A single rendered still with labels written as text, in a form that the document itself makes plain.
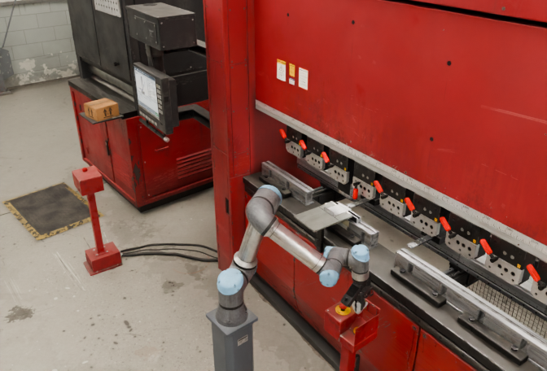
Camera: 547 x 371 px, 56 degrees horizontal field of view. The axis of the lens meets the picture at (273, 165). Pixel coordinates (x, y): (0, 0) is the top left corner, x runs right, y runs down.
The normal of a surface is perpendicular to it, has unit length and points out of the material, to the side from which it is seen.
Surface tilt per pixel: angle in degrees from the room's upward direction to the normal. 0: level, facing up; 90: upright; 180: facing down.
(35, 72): 90
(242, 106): 90
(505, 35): 90
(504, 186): 90
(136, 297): 0
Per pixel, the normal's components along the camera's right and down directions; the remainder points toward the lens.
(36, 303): 0.00, -0.90
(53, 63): 0.63, 0.34
